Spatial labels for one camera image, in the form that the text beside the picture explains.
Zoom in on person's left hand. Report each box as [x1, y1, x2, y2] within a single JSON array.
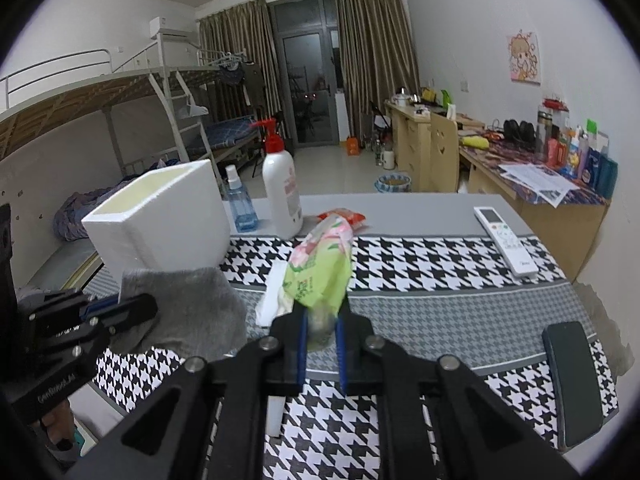
[[32, 400, 76, 452]]

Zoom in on white pump lotion bottle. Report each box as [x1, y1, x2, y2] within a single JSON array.
[[252, 118, 303, 240]]

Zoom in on white air conditioner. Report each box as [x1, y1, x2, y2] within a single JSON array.
[[149, 16, 196, 42]]

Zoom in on grey sock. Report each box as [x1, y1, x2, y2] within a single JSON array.
[[110, 268, 247, 362]]

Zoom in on blue plaid blanket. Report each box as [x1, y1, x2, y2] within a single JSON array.
[[53, 159, 166, 241]]

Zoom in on white remote control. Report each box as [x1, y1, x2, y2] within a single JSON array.
[[474, 207, 538, 278]]

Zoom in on group of toiletry bottles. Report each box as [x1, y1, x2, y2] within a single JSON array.
[[534, 98, 618, 200]]

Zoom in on blue spray bottle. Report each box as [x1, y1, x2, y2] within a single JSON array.
[[226, 165, 258, 233]]

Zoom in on wooden smiley chair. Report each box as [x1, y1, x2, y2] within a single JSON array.
[[430, 115, 459, 193]]

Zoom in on white metal bunk bed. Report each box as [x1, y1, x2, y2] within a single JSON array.
[[1, 24, 266, 177]]

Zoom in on printed paper sheets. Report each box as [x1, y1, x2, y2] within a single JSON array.
[[498, 164, 578, 208]]

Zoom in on white styrofoam box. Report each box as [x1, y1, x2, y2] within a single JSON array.
[[81, 160, 231, 282]]

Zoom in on blue rimmed waste bin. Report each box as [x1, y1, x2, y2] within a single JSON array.
[[374, 172, 412, 193]]

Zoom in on red snack packet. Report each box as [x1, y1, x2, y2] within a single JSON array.
[[317, 208, 367, 231]]

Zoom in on glass balcony door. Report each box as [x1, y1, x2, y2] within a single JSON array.
[[269, 0, 340, 148]]

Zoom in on white tissue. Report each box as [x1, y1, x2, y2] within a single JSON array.
[[255, 261, 294, 328]]

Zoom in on wooden desk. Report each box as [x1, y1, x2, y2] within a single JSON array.
[[385, 101, 610, 281]]

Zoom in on orange floor container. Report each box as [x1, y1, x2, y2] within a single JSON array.
[[345, 136, 360, 156]]

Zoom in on houndstooth table cloth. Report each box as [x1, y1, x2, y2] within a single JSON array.
[[96, 236, 617, 479]]

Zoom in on brown curtains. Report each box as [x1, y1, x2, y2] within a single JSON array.
[[198, 0, 419, 148]]

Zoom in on green snack packet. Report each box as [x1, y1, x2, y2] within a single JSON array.
[[278, 214, 354, 351]]

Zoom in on black smartphone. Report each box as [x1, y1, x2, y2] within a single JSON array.
[[542, 322, 603, 451]]

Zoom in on anime girl poster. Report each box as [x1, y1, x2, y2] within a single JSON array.
[[508, 30, 541, 84]]

